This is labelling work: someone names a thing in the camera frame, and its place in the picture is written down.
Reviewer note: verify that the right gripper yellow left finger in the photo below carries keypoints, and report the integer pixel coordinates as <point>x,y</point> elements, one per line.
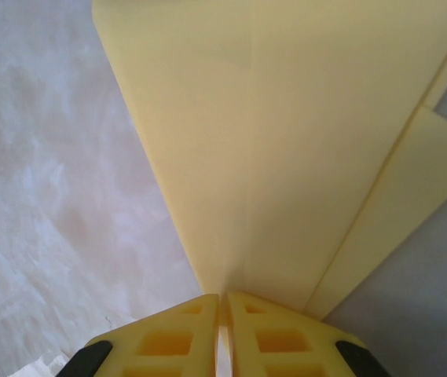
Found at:
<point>156,345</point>

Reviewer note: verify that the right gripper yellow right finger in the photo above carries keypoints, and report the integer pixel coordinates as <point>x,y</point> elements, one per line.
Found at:
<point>286,345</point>

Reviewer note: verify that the yellow paper sheet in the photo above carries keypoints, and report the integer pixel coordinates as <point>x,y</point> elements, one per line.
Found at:
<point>266,137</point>

